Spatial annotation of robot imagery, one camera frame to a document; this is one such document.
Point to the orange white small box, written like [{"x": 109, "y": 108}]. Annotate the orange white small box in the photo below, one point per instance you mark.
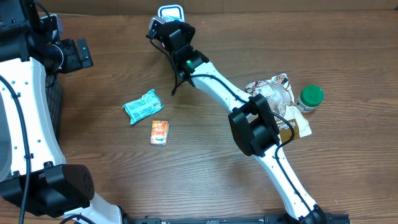
[{"x": 159, "y": 133}]

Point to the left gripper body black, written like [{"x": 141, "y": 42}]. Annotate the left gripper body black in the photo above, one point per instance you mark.
[{"x": 71, "y": 59}]

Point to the teal Kleenex tissue pack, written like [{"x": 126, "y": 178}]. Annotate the teal Kleenex tissue pack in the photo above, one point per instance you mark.
[{"x": 171, "y": 19}]

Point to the brown white snack bag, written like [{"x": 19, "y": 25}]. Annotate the brown white snack bag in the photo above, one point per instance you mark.
[{"x": 280, "y": 97}]

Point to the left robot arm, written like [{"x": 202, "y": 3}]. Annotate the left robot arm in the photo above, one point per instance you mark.
[{"x": 42, "y": 182}]

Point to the green lid jar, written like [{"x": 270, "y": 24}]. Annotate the green lid jar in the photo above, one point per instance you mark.
[{"x": 310, "y": 97}]

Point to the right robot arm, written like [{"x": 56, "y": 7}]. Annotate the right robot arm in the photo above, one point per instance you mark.
[{"x": 253, "y": 123}]

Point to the teal snack packet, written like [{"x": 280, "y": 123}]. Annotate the teal snack packet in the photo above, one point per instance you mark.
[{"x": 147, "y": 105}]

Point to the white barcode scanner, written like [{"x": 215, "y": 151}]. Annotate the white barcode scanner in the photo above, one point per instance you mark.
[{"x": 172, "y": 10}]

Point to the grey plastic shopping basket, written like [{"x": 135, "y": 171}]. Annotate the grey plastic shopping basket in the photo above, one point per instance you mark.
[{"x": 54, "y": 95}]

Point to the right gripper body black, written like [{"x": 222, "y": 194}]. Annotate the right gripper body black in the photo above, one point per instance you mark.
[{"x": 188, "y": 32}]

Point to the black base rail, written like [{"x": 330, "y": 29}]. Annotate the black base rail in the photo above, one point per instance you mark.
[{"x": 267, "y": 219}]

